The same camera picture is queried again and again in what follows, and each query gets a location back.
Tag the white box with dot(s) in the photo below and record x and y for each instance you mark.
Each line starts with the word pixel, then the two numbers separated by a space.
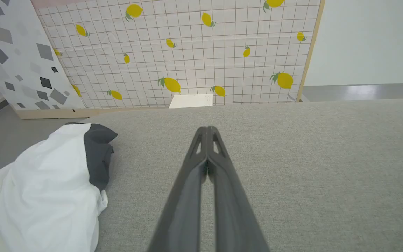
pixel 191 100

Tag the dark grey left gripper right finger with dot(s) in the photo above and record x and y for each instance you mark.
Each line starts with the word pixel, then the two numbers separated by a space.
pixel 234 217

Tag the wooden framed grid fence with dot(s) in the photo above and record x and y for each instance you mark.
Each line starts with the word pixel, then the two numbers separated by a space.
pixel 194 63

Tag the white and black garment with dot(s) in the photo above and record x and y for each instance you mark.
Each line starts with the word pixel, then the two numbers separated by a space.
pixel 40 192

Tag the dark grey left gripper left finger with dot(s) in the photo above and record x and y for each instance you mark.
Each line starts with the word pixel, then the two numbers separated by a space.
pixel 184 210

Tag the grey terrazzo pattern panel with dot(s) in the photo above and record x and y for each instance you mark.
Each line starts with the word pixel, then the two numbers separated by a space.
pixel 12 52

